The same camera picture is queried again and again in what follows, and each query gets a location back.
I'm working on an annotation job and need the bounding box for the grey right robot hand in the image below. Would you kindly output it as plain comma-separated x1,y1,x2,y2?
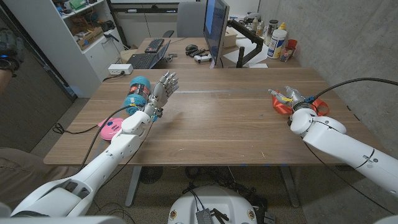
267,85,312,113

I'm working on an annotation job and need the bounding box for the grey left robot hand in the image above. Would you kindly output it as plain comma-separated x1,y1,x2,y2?
143,70,180,118

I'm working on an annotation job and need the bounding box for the person's bare forearm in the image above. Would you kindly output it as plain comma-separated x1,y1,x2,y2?
0,68,13,94

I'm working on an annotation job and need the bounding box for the orange ribbon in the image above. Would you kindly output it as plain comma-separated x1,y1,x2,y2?
272,93,330,117

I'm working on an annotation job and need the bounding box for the person's black gloved hand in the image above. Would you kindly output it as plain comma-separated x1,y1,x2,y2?
0,29,25,74

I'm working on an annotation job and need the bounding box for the teal yarn skein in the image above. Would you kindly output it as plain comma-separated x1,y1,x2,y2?
123,75,152,115

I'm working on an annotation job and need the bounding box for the dark open laptop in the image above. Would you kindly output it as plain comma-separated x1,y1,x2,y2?
127,39,172,70

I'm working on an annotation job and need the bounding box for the clear plastic cup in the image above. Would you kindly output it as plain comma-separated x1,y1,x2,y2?
279,46,295,62

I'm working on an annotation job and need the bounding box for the white power strip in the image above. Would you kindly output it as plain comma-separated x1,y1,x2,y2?
108,63,134,76

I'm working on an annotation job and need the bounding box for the black keyboard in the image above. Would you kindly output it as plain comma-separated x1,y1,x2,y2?
144,38,165,54

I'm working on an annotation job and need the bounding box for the white game controller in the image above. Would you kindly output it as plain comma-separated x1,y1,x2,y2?
193,54,213,64

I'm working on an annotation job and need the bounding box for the red cup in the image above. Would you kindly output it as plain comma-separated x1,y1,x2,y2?
286,39,298,57

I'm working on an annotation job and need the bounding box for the black remote control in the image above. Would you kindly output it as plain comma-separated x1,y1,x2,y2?
186,48,208,57

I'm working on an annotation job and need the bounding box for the white wipes canister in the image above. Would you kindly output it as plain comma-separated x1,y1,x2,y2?
267,29,287,60

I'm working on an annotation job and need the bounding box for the pink round case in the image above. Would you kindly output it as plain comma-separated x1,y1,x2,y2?
98,117,124,141

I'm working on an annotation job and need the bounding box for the dark-lidded jar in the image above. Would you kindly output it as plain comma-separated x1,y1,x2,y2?
264,19,279,46

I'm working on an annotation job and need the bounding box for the white paper sheet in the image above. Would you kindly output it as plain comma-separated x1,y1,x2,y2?
223,38,270,67

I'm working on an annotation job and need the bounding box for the grey office chair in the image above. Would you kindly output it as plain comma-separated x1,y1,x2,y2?
162,1,208,39

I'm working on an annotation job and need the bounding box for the black computer monitor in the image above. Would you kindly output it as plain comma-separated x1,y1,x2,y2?
203,0,231,65

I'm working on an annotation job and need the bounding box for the tan wooden box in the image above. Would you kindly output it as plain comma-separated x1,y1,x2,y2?
223,27,238,49

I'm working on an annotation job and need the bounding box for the open cardboard box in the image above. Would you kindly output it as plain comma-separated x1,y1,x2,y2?
76,26,104,50

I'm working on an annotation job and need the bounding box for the grey table leg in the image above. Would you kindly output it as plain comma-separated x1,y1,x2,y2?
125,166,142,208
279,166,300,208

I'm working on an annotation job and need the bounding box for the white shelf cabinet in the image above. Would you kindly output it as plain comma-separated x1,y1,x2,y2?
2,0,124,99

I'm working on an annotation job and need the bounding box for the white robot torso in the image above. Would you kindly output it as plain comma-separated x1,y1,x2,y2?
167,185,258,224

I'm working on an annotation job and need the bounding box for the person's khaki trouser leg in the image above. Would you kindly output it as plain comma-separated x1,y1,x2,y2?
0,147,78,209

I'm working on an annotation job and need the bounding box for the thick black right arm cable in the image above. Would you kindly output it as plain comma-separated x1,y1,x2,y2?
310,77,398,102

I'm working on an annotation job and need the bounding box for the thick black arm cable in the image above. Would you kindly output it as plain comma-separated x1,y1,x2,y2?
310,77,398,102
79,105,139,172

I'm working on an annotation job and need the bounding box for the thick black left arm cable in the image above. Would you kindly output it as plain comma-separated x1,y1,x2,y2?
79,105,139,172

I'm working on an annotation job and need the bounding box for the thin black table cable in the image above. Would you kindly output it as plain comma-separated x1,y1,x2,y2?
52,123,100,135

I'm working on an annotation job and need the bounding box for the black floor cable bundle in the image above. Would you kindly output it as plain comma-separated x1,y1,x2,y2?
183,166,268,212

